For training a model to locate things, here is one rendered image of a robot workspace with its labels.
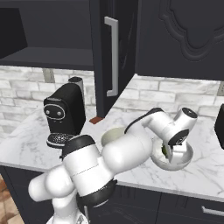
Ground dark open cupboard door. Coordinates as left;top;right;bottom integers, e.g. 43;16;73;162
89;0;140;118

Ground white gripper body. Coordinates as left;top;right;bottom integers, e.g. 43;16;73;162
168;143;189;165

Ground dark lower cupboard side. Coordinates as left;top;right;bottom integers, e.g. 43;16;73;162
0;164;64;224

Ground reddish brown flat block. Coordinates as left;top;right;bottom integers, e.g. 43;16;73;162
88;116;105;125

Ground grey wall outlet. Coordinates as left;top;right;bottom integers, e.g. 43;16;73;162
41;67;56;85

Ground black appliance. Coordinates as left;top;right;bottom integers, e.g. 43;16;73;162
213;102;224;151

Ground dark lower cupboard door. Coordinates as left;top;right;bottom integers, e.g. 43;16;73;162
86;183;162;224

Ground dark drawer front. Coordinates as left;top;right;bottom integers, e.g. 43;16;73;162
155;192;224;224

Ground grey drawer handle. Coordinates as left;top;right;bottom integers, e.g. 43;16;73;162
200;205;224;218

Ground black coffee machine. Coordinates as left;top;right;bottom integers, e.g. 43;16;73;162
43;76;88;150

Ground grey cupboard door handle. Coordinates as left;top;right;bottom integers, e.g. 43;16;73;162
103;16;120;98

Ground dark open cupboard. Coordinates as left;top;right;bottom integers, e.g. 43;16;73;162
0;0;95;72

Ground dark ornate cupboard door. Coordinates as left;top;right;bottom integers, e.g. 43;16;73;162
135;0;224;82

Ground grey bowl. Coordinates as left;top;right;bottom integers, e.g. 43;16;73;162
150;136;194;172

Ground pale green bowl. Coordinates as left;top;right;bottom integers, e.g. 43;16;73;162
101;126;129;149

